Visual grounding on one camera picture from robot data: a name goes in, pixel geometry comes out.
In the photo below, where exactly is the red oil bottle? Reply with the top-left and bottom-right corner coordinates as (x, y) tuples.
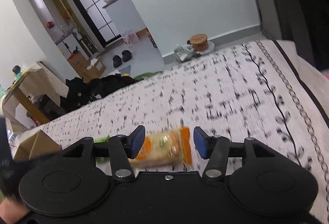
(146, 29), (158, 48)

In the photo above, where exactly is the light green snack packet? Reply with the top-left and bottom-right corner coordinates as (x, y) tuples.
(92, 136), (109, 163)

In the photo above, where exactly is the black slipper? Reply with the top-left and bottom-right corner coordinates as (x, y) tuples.
(122, 50), (132, 62)
(113, 55), (123, 68)

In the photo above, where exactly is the patterned white bed blanket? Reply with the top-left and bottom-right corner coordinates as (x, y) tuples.
(14, 40), (328, 223)

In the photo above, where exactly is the brown cardboard box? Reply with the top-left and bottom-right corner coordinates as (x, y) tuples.
(13, 130), (62, 162)

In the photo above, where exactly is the green floor mat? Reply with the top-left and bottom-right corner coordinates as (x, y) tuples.
(134, 71), (162, 81)

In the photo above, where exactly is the tall cardboard box on floor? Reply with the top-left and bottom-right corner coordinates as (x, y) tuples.
(68, 52), (89, 79)

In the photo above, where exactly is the brown lidded tub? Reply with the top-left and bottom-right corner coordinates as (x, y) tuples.
(189, 34), (209, 52)

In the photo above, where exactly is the white kitchen cabinet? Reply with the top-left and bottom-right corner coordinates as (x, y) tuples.
(103, 0), (147, 35)

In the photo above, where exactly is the black slipper right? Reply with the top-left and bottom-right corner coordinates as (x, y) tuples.
(122, 50), (132, 62)

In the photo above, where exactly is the black chair with clothes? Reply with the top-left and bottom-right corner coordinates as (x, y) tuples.
(274, 0), (328, 71)

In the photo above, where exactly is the black slipper left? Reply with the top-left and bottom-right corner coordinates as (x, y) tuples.
(113, 55), (123, 68)

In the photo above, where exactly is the open cardboard box on floor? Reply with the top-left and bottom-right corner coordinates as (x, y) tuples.
(83, 58), (106, 83)

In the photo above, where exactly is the doll figure on table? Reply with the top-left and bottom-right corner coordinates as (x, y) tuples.
(12, 65), (22, 80)

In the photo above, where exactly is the plastic bag by wall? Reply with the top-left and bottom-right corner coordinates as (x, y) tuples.
(174, 44), (195, 63)

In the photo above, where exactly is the orange cracker pack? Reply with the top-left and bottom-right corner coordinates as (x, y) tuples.
(129, 126), (192, 168)

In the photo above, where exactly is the small table with dotted cloth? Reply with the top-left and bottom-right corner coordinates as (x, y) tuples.
(1, 62), (69, 133)

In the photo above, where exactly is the black clothes pile on floor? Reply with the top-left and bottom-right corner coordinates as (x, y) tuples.
(60, 74), (138, 113)

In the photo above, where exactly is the pink plastic bag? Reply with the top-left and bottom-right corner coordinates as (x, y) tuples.
(122, 30), (139, 45)

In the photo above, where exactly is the person's left hand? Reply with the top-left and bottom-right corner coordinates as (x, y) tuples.
(0, 197), (28, 224)

